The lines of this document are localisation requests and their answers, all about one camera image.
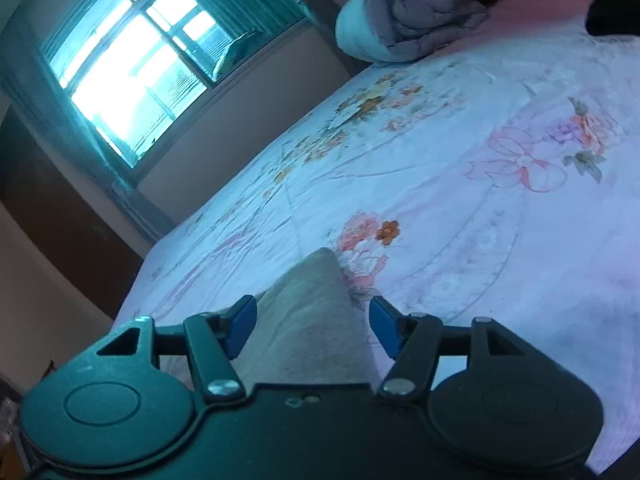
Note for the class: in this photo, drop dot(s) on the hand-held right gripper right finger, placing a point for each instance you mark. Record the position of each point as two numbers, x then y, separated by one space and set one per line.
386 325

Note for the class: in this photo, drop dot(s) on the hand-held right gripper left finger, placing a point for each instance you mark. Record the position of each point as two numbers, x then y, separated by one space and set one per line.
240 327

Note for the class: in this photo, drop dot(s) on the grey pants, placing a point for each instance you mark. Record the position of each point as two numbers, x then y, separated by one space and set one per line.
305 320

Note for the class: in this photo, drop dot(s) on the bed with pink floral sheet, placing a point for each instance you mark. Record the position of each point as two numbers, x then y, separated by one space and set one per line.
450 235

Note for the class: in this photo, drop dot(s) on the brown wooden door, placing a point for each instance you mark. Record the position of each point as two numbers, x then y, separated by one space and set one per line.
60 230

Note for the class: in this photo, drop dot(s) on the rolled grey duvet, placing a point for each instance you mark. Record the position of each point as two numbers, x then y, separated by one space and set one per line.
415 15

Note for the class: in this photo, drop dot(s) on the window with grey frame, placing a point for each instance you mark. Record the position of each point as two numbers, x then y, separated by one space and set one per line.
135 60

